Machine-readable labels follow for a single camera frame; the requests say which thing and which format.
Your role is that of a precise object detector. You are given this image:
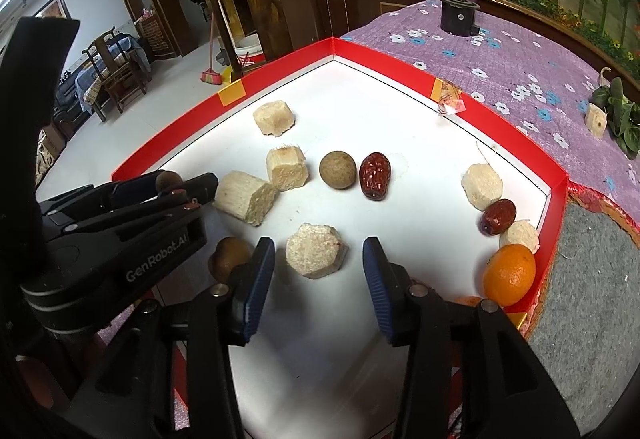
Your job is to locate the clear plastic wrapper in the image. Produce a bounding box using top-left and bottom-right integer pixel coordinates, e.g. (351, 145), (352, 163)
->
(436, 79), (467, 116)

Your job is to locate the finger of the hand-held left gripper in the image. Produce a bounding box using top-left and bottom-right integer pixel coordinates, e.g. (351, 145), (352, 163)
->
(62, 172), (220, 240)
(37, 172), (163, 229)

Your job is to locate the red shallow box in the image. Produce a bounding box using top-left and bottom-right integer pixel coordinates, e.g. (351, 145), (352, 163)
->
(111, 37), (571, 439)

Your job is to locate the broom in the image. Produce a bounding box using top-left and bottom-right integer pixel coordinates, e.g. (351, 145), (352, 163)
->
(200, 14), (227, 86)

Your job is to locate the large orange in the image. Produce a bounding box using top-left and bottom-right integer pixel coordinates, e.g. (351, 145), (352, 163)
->
(482, 244), (537, 307)

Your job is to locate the black round holder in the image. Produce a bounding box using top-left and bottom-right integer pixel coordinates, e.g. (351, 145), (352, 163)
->
(440, 0), (481, 37)

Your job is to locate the grey mat with red trim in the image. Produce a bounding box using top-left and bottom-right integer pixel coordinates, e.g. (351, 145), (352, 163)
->
(520, 184), (640, 420)

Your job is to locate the framed wall picture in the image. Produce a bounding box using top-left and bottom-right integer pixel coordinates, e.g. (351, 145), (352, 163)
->
(34, 0), (68, 18)

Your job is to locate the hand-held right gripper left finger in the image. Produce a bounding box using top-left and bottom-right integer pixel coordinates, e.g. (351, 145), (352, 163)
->
(75, 237), (277, 439)

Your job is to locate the white bucket with red band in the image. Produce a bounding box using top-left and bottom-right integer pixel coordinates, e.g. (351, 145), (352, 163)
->
(232, 33), (266, 70)

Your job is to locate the bok choy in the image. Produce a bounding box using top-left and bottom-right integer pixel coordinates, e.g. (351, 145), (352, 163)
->
(590, 78), (640, 157)

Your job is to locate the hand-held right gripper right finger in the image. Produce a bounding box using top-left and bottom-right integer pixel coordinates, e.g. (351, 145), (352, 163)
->
(362, 236), (582, 439)

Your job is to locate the purple floral tablecloth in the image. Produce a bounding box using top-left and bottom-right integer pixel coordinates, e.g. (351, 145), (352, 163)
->
(340, 0), (640, 230)

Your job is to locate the red date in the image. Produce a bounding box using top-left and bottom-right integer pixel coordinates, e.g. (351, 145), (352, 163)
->
(480, 199), (517, 236)
(359, 152), (392, 201)

